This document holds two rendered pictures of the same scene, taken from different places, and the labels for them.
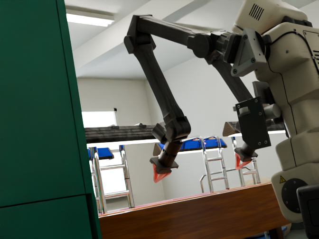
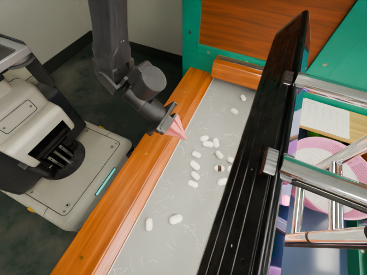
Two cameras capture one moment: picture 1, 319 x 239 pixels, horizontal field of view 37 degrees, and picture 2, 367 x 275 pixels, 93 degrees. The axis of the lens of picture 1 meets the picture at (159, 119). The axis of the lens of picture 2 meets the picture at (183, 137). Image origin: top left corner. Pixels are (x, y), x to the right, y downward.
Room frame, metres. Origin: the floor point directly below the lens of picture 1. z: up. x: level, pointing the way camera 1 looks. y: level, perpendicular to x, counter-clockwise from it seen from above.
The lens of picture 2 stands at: (2.08, -0.04, 1.29)
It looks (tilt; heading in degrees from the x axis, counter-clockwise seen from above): 59 degrees down; 158
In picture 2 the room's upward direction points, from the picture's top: straight up
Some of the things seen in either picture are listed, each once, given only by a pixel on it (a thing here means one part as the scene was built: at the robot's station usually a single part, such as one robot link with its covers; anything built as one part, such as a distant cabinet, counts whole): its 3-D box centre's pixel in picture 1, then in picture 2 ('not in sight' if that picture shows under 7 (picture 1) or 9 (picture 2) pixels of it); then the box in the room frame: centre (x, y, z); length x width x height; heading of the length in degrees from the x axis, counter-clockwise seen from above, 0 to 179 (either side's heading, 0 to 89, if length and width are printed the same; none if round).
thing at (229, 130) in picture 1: (261, 126); not in sight; (2.67, -0.56, 1.08); 0.62 x 0.08 x 0.07; 134
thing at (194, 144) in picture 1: (191, 146); not in sight; (3.07, -0.17, 1.08); 0.62 x 0.08 x 0.07; 134
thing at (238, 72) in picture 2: not in sight; (249, 75); (1.65, 0.42, 0.83); 0.30 x 0.06 x 0.07; 44
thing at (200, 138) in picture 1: (206, 171); not in sight; (3.02, -0.23, 0.90); 0.20 x 0.19 x 0.45; 134
